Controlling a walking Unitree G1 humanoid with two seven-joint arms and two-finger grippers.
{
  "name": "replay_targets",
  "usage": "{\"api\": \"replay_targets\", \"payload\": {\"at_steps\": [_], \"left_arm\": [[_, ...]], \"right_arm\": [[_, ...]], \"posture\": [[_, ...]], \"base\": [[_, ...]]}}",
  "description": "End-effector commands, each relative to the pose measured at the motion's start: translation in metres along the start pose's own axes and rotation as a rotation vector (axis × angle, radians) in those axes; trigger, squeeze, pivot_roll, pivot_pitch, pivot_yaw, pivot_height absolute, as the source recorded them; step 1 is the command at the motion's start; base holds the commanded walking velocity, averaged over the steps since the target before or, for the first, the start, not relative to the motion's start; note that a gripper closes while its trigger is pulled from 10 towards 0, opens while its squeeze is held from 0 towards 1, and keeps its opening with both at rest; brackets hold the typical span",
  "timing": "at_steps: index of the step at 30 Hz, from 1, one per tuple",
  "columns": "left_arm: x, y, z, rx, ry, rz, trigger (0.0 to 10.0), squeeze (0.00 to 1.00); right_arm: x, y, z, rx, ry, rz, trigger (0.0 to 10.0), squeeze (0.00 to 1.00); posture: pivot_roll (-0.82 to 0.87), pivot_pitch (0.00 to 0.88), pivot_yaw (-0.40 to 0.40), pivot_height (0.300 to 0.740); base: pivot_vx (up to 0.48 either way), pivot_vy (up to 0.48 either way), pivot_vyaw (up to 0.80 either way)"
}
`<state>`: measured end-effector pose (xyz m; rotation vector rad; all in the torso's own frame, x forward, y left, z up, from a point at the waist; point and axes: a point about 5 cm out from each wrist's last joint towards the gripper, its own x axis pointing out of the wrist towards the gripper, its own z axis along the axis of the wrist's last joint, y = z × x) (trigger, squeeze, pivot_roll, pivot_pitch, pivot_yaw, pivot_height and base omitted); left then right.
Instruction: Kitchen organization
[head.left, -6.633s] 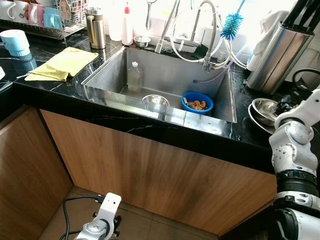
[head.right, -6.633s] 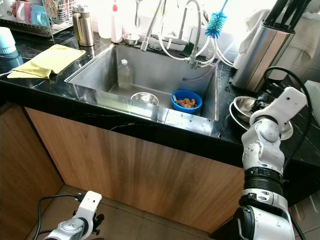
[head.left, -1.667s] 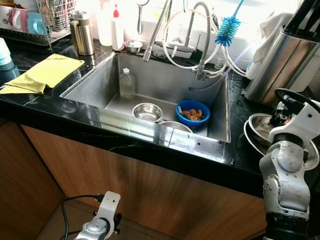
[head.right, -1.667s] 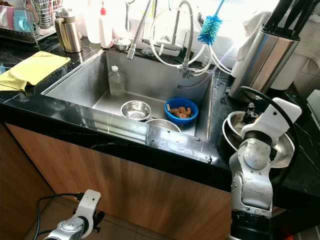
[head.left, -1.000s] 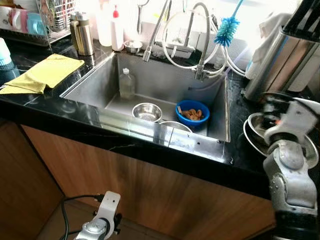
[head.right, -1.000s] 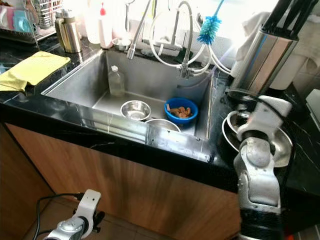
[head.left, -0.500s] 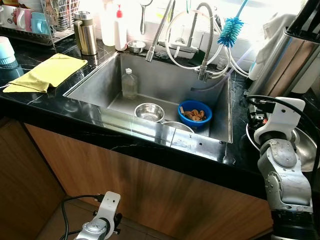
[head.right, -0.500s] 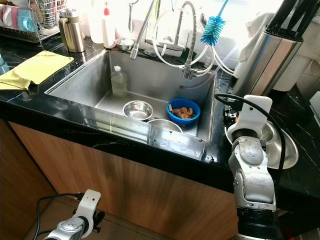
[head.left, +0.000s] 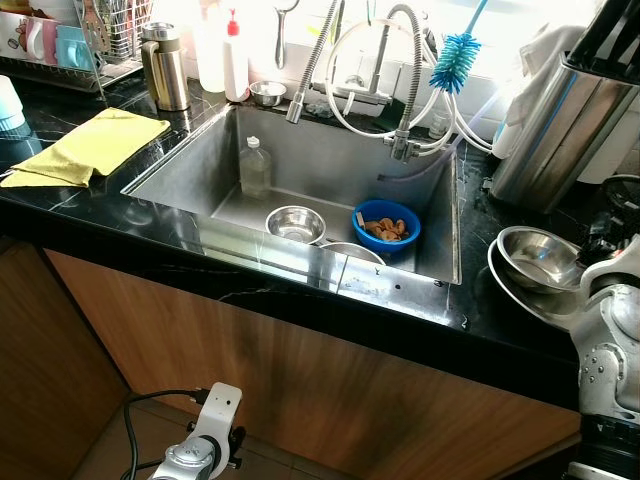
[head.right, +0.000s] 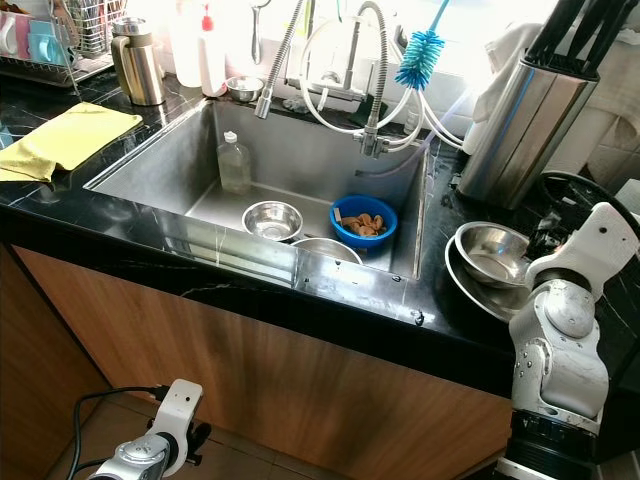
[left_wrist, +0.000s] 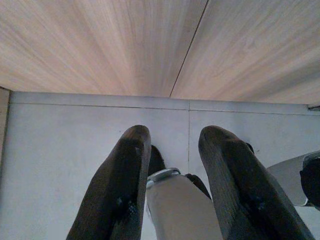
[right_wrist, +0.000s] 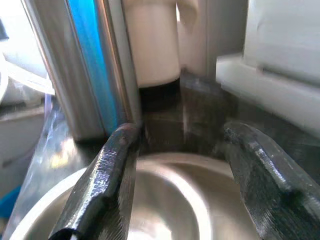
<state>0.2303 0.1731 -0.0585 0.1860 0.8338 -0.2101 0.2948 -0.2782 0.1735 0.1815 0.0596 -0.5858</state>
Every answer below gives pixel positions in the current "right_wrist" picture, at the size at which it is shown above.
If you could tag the steel knife block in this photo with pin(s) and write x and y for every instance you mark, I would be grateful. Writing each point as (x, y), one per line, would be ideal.
(75, 75)

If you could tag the white cylindrical container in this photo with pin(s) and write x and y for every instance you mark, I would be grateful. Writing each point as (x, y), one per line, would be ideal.
(152, 50)

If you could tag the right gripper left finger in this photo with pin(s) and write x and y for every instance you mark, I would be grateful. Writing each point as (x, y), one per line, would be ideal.
(100, 190)

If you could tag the blue plastic bowl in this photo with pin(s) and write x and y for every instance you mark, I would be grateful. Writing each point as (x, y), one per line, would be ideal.
(7, 205)

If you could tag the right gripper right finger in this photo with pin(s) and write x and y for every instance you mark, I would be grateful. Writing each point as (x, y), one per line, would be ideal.
(275, 195)

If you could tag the white box-shaped appliance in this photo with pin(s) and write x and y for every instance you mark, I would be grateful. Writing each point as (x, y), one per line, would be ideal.
(275, 62)

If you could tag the white hanging cloth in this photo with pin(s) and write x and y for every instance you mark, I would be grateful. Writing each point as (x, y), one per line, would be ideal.
(190, 37)

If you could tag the wide steel bowl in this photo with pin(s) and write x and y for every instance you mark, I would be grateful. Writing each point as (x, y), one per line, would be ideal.
(175, 200)

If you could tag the steel kitchen sink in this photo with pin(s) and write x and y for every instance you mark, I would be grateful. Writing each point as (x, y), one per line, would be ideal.
(20, 140)

